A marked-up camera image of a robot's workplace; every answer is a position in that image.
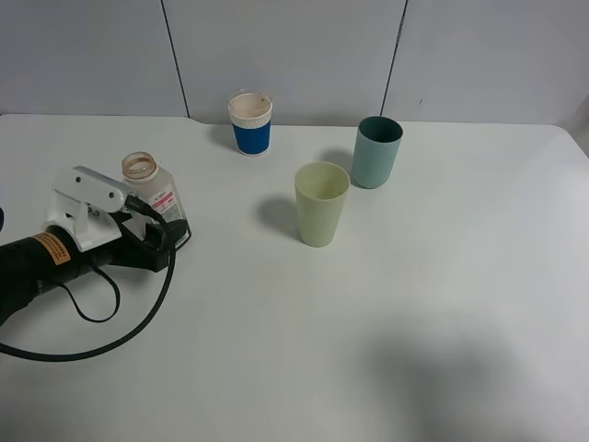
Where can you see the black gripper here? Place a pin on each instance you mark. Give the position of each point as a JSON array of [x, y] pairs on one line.
[[142, 243]]

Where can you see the clear plastic drink bottle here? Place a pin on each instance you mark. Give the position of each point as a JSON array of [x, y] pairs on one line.
[[141, 171]]

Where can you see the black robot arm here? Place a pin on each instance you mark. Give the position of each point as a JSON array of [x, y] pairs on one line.
[[35, 265]]

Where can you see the blue sleeved paper cup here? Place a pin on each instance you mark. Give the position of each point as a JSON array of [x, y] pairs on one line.
[[250, 115]]

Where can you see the pale yellow plastic cup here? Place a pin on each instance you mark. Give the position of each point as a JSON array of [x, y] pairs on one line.
[[320, 193]]

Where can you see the teal plastic cup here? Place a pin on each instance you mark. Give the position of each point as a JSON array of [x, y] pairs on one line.
[[376, 146]]

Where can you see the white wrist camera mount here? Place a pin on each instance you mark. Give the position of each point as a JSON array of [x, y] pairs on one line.
[[83, 203]]

